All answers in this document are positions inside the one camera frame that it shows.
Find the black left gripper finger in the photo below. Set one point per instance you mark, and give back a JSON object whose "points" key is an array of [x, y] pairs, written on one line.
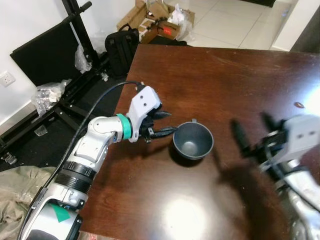
{"points": [[161, 115], [165, 132]]}

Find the small clear plastic piece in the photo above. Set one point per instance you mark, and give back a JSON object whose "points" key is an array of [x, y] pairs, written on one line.
{"points": [[40, 130]]}

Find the light grey left wrist camera mount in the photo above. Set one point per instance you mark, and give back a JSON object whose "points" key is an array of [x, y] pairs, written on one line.
{"points": [[145, 102]]}

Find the olive green cloth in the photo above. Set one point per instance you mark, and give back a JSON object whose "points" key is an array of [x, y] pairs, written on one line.
{"points": [[20, 195]]}

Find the black flat panel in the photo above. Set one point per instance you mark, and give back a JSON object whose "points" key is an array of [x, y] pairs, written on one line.
{"points": [[45, 55]]}

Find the brown cardboard box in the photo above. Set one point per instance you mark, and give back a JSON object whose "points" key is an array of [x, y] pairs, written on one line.
{"points": [[150, 20]]}

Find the clear plastic bag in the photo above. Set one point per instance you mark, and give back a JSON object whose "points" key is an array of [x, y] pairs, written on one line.
{"points": [[82, 59], [47, 95]]}

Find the small brown scrap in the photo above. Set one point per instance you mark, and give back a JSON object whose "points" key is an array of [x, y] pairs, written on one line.
{"points": [[299, 105]]}

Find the black metal stand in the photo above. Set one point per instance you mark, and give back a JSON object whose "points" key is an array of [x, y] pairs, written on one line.
{"points": [[82, 35]]}

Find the black backpack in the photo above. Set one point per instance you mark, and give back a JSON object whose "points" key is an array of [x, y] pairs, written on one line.
{"points": [[120, 50]]}

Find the white wall socket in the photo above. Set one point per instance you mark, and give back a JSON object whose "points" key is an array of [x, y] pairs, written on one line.
{"points": [[6, 79]]}

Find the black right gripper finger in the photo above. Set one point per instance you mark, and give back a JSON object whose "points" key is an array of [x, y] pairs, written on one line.
{"points": [[269, 122], [241, 137]]}

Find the white plastic bag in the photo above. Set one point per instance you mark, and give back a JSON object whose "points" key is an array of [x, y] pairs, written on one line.
{"points": [[177, 15]]}

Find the dark blue bowl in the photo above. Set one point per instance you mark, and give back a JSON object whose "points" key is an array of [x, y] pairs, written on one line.
{"points": [[192, 145]]}

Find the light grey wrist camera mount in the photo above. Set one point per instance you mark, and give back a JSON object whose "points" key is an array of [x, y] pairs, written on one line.
{"points": [[302, 132], [145, 102]]}

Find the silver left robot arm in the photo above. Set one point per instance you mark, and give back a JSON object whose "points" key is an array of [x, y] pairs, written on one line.
{"points": [[92, 145]]}

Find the light grey right wrist camera mount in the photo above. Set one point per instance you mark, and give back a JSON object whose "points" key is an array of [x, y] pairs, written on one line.
{"points": [[302, 132]]}

